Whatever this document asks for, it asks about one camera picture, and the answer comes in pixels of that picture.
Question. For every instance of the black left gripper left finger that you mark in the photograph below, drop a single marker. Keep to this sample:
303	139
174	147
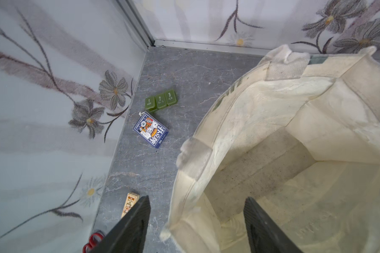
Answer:
129	234

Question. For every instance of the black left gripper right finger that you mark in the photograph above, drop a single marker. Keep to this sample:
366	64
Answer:
264	235

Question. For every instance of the canvas tote bag floral print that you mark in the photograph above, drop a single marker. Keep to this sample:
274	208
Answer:
300	134

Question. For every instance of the small orange paper box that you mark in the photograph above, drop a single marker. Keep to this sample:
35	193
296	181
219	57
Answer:
131	200

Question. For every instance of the blue playing cards box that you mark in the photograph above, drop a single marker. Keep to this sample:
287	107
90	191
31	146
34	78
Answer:
151	130

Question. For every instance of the green pill organizer box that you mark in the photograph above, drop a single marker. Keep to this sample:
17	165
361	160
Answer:
161	101

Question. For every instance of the red handled scissors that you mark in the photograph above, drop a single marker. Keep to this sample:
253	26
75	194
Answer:
94	240

